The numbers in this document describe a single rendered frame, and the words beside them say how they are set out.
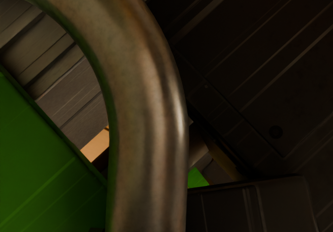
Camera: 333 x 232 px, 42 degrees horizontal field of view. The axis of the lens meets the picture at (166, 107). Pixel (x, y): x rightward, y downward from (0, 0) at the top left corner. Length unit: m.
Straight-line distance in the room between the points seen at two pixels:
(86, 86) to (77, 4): 0.55
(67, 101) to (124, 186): 0.55
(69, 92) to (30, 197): 0.49
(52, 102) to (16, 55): 0.46
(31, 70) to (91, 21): 0.06
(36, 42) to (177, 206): 0.11
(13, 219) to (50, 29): 0.09
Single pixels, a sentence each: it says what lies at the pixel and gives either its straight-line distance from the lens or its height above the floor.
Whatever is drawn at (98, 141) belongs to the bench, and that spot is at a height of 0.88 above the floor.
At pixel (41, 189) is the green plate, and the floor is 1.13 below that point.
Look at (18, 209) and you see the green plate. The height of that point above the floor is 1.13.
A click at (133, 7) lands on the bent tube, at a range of 0.16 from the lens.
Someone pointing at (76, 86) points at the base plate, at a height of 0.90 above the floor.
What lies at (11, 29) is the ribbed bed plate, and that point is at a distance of 0.21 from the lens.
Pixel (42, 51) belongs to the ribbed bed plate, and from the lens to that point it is 0.21.
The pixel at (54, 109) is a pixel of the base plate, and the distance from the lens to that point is 0.70.
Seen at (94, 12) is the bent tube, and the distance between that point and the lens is 0.16.
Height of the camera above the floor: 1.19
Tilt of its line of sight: 16 degrees down
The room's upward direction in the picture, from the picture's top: 137 degrees clockwise
